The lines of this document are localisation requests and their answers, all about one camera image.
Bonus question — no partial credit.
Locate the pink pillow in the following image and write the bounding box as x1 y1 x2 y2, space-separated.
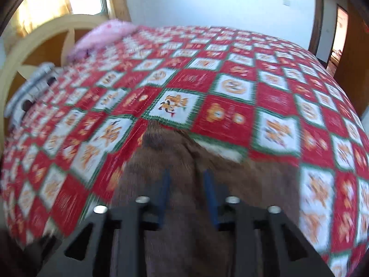
67 19 139 63

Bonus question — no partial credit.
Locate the grey white printed pillow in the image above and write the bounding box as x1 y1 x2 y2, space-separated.
6 63 63 128

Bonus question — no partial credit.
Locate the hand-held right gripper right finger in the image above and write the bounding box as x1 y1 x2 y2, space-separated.
202 170 335 277

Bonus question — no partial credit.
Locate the brown wooden door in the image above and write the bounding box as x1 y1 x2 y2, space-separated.
333 0 369 86

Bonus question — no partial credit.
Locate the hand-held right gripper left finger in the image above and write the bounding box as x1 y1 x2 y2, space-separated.
37 171 171 277

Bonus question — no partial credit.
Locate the beige patterned curtain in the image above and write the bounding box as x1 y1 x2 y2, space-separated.
107 0 132 24

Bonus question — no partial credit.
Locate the cream wooden headboard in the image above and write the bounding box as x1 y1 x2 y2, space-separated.
0 14 106 139

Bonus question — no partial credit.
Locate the sheer yellow curtain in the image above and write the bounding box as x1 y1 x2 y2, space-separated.
12 0 73 38

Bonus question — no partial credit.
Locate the red checked printed blanket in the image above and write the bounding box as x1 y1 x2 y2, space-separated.
0 24 369 277

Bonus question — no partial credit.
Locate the brown knitted sweater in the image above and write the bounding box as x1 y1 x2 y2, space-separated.
111 120 302 277

